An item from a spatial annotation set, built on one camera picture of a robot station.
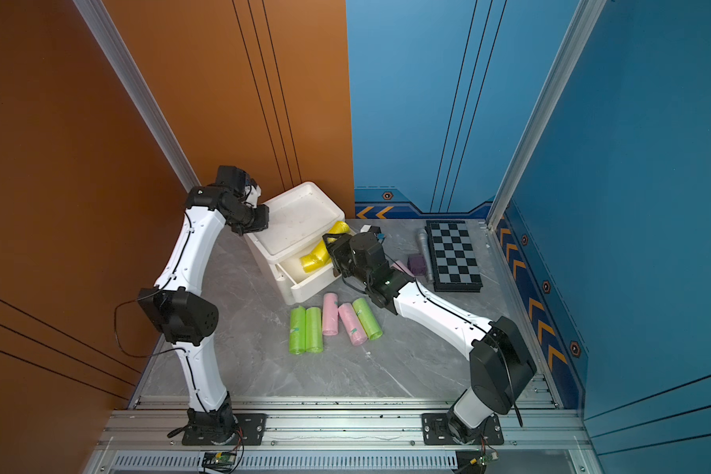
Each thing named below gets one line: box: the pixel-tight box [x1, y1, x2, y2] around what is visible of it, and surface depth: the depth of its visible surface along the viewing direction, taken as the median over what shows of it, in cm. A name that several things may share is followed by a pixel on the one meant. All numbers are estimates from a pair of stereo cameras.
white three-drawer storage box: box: [243, 181, 347, 306], surface depth 87 cm
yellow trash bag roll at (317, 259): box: [300, 240, 332, 274], surface depth 75 cm
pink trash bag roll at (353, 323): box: [337, 302, 369, 347], surface depth 91 cm
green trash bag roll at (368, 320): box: [352, 297, 385, 341], surface depth 91 cm
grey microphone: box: [417, 229, 434, 282], surface depth 111 cm
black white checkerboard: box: [424, 220, 483, 294], surface depth 107 cm
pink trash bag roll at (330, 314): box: [321, 292, 339, 336], surface depth 93 cm
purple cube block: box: [407, 253, 427, 276], surface depth 104 cm
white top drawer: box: [275, 254, 342, 306], surface depth 80 cm
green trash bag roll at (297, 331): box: [288, 305, 307, 355], surface depth 89 cm
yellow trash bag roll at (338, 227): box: [327, 221, 351, 243], surface depth 77 cm
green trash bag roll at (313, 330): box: [305, 307, 323, 354], surface depth 89 cm
